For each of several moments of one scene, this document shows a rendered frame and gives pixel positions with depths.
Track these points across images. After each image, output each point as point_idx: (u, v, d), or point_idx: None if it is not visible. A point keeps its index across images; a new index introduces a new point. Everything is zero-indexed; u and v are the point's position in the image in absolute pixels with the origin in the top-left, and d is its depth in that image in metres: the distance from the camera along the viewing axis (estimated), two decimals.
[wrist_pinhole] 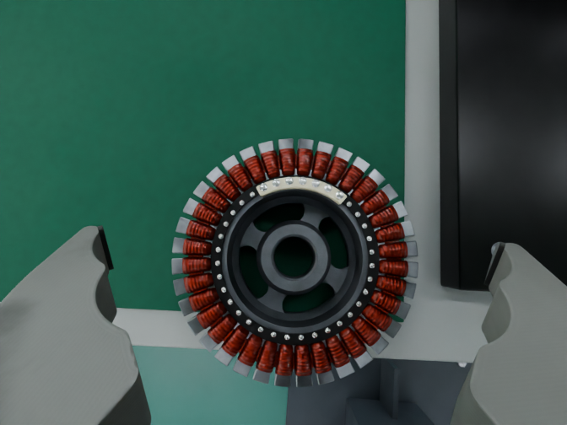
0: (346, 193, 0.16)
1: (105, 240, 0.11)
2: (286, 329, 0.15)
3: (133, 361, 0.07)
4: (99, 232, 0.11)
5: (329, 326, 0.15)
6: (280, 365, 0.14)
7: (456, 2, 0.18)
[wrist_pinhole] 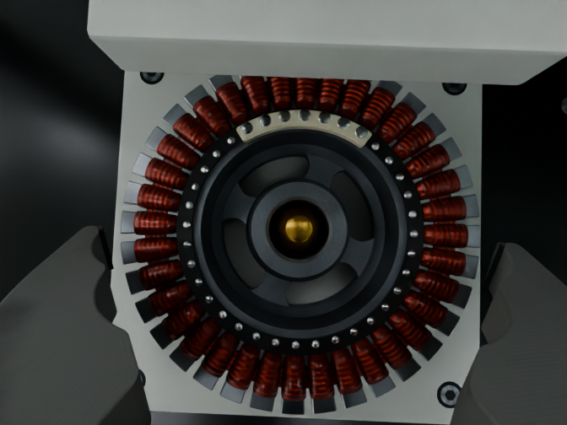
0: (369, 131, 0.11)
1: (105, 240, 0.11)
2: (293, 332, 0.10)
3: (133, 361, 0.07)
4: (99, 232, 0.11)
5: (355, 326, 0.10)
6: (288, 386, 0.10)
7: None
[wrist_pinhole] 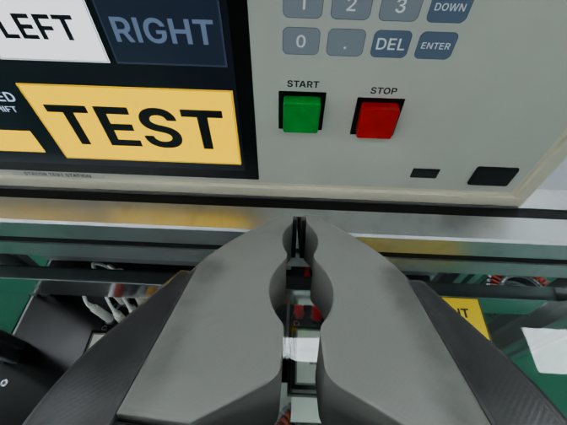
0: None
1: (295, 230, 0.12)
2: None
3: (278, 357, 0.07)
4: (294, 222, 0.12)
5: None
6: None
7: None
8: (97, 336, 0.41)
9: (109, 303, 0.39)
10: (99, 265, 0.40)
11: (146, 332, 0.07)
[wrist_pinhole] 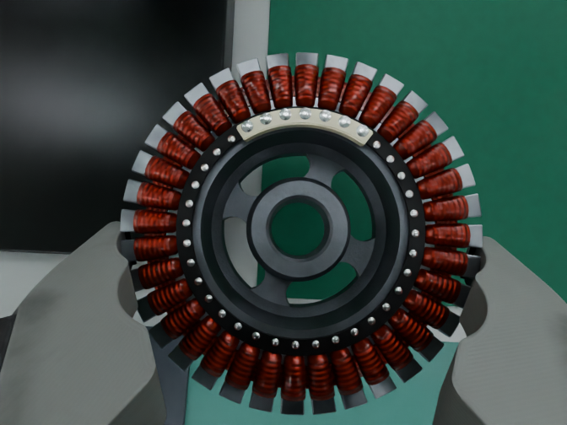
0: (371, 129, 0.11)
1: (129, 236, 0.11)
2: (293, 332, 0.10)
3: (151, 357, 0.07)
4: None
5: (356, 326, 0.10)
6: (288, 387, 0.10)
7: None
8: None
9: None
10: None
11: None
